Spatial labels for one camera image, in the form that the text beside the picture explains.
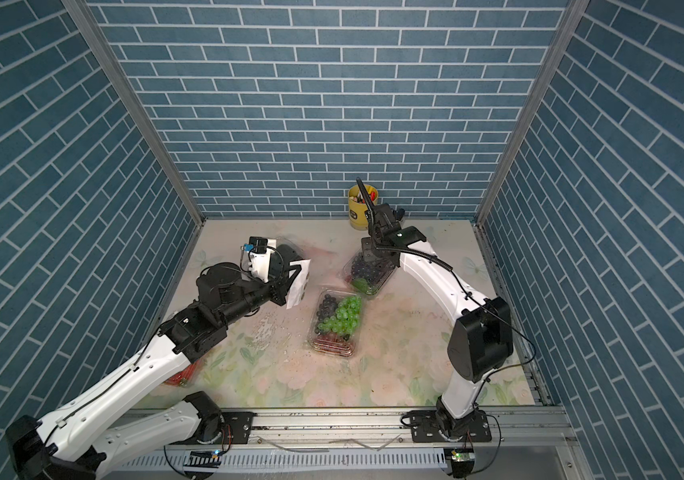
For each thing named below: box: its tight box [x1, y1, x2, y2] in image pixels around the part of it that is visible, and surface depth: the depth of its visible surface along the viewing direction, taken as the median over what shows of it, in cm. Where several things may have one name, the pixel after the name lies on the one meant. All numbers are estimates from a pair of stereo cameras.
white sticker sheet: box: [286, 259, 311, 310], surface depth 71 cm
